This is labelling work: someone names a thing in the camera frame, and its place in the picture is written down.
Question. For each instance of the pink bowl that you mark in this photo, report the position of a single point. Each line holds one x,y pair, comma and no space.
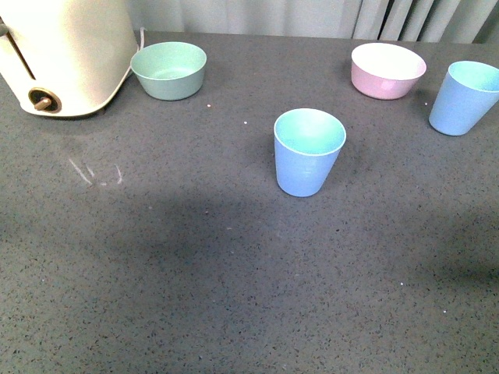
385,71

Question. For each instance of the white toaster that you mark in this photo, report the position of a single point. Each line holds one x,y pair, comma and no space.
65,58

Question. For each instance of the green bowl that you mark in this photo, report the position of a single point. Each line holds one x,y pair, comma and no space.
170,71

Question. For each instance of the light blue cup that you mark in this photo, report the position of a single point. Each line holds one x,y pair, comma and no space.
307,143
468,91

